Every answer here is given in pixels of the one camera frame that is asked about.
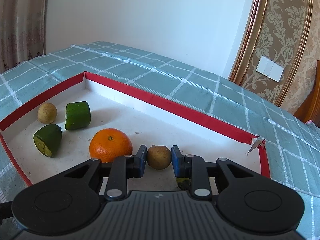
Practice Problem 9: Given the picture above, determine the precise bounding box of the red shallow cardboard box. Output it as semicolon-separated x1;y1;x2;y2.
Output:
1;72;270;185

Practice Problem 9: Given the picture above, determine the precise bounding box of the small brown longan fruit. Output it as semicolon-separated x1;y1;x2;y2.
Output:
146;146;171;170

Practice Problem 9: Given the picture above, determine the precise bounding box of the beige patterned curtain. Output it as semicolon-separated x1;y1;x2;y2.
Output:
0;0;46;73

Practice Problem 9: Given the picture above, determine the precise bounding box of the golden decorative wall frame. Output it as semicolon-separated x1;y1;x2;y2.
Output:
228;0;313;106

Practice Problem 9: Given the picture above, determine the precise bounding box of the teal checked bedsheet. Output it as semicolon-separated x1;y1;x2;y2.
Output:
1;41;319;239

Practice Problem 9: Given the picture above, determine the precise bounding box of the green cucumber piece round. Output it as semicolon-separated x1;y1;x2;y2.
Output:
65;101;91;130

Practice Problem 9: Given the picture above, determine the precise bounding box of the large brown longan fruit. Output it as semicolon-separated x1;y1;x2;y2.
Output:
37;102;57;124

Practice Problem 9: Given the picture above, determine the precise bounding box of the large orange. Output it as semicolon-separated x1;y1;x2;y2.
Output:
89;128;133;163

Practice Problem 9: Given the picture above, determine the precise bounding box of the small green persimmon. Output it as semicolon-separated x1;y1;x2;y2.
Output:
176;178;191;191

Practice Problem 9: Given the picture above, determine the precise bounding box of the green cucumber piece tapered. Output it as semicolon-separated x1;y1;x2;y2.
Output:
33;124;62;157

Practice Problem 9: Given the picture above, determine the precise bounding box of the white wall switch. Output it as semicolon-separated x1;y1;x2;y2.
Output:
256;56;284;82

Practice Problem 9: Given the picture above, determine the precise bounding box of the wooden bed headboard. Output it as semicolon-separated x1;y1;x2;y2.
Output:
294;60;320;128

